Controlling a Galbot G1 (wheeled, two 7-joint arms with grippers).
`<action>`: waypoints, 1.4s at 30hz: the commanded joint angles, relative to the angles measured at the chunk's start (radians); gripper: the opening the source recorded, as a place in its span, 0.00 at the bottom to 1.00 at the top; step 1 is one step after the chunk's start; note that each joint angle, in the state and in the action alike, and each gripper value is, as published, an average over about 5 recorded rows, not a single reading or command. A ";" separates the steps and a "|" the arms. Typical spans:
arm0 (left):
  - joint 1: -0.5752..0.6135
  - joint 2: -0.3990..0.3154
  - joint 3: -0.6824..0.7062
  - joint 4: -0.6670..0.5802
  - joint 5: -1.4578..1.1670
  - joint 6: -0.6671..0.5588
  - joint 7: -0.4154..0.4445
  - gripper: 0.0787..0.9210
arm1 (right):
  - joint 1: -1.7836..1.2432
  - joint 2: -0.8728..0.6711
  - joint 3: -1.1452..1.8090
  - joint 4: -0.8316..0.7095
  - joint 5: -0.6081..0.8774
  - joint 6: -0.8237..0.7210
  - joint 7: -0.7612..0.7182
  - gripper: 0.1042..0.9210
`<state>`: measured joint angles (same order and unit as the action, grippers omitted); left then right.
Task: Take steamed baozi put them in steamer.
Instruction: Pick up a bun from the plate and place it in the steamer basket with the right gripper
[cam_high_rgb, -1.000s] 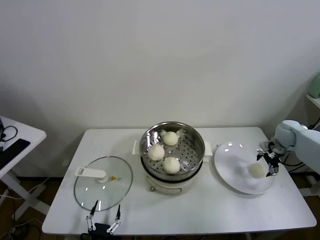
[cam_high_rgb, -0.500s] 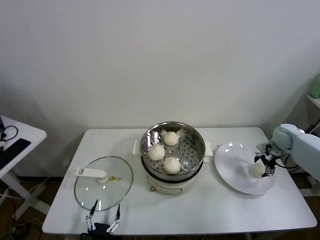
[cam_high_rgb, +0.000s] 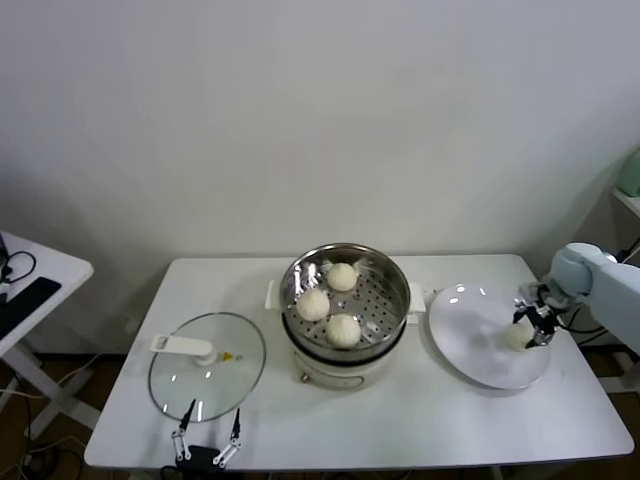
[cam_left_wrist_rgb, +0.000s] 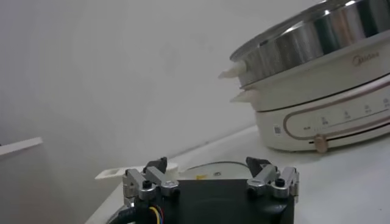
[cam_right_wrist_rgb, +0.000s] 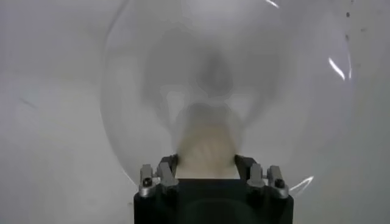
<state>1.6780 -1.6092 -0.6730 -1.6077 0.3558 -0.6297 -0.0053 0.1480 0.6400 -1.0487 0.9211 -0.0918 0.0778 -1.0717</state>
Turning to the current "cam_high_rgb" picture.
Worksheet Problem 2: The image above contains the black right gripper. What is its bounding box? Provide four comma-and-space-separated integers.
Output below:
511, 299, 555, 350

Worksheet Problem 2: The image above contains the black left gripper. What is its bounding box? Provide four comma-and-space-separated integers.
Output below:
171, 397, 244, 470

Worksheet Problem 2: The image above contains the white steamed baozi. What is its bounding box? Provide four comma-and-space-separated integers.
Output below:
325, 261, 359, 293
503, 323, 534, 352
296, 289, 331, 322
325, 313, 362, 349

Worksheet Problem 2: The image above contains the stainless steel steamer basket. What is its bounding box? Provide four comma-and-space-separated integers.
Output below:
279, 243, 412, 357

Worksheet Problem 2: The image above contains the white round plate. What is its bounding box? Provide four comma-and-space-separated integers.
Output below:
428, 283, 551, 391

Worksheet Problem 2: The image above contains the white electric cooker pot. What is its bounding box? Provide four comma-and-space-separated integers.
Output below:
264, 279, 429, 391

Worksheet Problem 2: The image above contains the white shelf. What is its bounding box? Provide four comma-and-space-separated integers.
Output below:
611, 187, 640, 221

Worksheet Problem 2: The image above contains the pale green container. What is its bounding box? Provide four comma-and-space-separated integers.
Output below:
618, 148, 640, 199

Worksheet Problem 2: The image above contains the black keyboard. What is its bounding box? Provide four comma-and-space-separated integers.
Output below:
0, 276, 63, 342

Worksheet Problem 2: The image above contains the white folding side table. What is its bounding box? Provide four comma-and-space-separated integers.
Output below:
0, 229, 104, 432

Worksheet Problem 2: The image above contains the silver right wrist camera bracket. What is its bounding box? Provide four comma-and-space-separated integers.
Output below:
516, 280, 557, 310

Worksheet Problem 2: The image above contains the glass lid with white handle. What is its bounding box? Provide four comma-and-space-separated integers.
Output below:
148, 312, 268, 424

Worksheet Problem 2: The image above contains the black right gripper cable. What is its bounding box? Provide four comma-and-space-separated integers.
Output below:
553, 308, 607, 335

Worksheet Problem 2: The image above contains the white floor cable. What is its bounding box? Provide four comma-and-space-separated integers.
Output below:
0, 352, 101, 401

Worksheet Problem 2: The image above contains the black looped cable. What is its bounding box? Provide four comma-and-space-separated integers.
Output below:
1, 250, 39, 287

